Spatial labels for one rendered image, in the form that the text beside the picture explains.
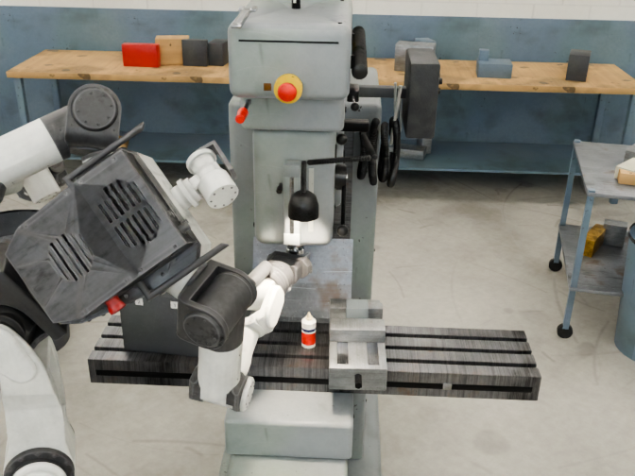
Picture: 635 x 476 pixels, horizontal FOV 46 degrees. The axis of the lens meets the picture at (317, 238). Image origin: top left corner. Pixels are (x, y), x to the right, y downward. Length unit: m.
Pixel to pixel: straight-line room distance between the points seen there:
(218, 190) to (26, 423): 0.63
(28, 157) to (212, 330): 0.47
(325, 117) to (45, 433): 0.91
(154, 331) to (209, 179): 0.75
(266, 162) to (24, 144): 0.59
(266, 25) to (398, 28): 4.50
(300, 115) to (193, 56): 4.00
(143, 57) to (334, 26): 4.20
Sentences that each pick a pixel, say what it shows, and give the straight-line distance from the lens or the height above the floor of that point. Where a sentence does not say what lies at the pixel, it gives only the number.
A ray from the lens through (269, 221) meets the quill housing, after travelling 1.87.
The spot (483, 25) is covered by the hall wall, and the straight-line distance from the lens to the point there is 6.14.
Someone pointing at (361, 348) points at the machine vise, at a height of 1.03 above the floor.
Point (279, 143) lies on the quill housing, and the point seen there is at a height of 1.59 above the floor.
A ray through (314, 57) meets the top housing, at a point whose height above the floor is 1.83.
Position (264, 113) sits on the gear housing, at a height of 1.67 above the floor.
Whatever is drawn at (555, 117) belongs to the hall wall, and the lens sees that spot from 6.44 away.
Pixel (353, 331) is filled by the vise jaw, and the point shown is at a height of 1.06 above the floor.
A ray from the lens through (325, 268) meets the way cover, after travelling 2.38.
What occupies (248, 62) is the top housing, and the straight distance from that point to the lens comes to 1.61.
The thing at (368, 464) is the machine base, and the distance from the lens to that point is 2.89.
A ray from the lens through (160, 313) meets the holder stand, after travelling 2.07.
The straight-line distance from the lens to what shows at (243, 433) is 2.03.
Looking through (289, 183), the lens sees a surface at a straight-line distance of 1.78.
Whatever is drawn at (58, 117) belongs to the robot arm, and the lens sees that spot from 1.50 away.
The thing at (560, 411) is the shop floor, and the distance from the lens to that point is 3.63.
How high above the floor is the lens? 2.17
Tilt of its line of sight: 26 degrees down
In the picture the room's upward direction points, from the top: 1 degrees clockwise
